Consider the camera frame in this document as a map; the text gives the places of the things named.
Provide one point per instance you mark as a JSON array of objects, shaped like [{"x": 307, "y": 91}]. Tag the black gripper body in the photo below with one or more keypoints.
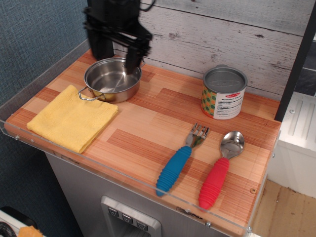
[{"x": 118, "y": 20}]

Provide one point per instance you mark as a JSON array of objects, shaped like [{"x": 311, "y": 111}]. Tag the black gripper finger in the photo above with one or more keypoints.
[
  {"x": 101, "y": 47},
  {"x": 134, "y": 57}
]

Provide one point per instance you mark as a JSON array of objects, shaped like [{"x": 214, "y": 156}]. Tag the toy food can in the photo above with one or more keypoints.
[{"x": 223, "y": 92}]

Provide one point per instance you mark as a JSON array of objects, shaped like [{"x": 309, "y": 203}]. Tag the small steel pot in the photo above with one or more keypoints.
[{"x": 107, "y": 80}]

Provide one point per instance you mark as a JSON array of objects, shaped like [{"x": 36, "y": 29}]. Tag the yellow folded cloth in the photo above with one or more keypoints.
[{"x": 71, "y": 122}]

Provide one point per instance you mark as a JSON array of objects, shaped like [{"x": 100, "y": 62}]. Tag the clear acrylic table guard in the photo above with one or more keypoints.
[{"x": 148, "y": 129}]

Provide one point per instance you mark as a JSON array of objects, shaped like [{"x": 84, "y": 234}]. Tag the grey toy fridge cabinet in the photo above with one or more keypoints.
[{"x": 83, "y": 190}]

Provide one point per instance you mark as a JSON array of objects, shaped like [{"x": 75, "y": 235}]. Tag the silver dispenser button panel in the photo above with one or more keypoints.
[{"x": 124, "y": 221}]

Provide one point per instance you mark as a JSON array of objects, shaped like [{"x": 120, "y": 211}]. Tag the white plastic unit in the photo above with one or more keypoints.
[{"x": 293, "y": 162}]

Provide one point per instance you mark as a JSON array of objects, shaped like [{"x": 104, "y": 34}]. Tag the white black device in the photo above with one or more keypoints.
[{"x": 15, "y": 219}]

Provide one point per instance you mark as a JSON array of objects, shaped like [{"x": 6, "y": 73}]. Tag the orange yellow object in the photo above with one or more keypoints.
[{"x": 29, "y": 231}]

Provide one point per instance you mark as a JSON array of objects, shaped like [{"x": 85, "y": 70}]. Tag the blue handled fork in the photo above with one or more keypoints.
[{"x": 170, "y": 173}]

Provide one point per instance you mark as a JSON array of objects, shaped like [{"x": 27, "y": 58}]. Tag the red handled spoon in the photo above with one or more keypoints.
[{"x": 231, "y": 146}]

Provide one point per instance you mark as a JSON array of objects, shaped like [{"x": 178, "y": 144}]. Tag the dark right frame post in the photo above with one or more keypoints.
[{"x": 297, "y": 66}]

